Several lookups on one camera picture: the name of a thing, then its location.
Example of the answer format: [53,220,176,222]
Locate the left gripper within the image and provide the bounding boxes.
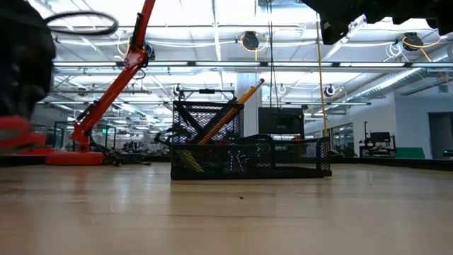
[0,0,57,120]

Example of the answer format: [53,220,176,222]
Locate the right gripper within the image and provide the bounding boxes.
[300,0,390,45]

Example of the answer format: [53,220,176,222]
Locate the red grey handled scissors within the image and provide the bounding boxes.
[0,114,47,156]

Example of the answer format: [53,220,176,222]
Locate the orange pencil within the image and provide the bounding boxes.
[197,78,266,146]

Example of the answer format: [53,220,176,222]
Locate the black mesh desk organizer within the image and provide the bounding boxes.
[170,101,333,181]

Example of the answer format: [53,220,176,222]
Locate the low red box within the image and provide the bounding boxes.
[17,147,56,156]

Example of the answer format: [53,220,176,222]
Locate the red desk lamp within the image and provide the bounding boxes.
[45,0,157,166]

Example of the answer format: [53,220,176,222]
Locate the black monitor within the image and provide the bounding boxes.
[258,106,306,136]

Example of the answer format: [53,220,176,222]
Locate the black equipment cart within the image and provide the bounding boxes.
[358,121,398,158]

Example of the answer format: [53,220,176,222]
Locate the green panel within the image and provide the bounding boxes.
[395,147,426,159]

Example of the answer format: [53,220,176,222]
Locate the yellow power cable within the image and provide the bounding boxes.
[314,13,329,157]

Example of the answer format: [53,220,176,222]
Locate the silver ceiling duct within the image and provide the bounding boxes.
[348,67,431,103]

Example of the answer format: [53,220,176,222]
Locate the black lamp power cord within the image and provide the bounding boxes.
[88,132,152,166]

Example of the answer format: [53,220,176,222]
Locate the black looped gripper cable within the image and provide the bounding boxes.
[45,10,120,37]

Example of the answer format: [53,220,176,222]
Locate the black gantry frame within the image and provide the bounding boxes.
[178,87,237,104]

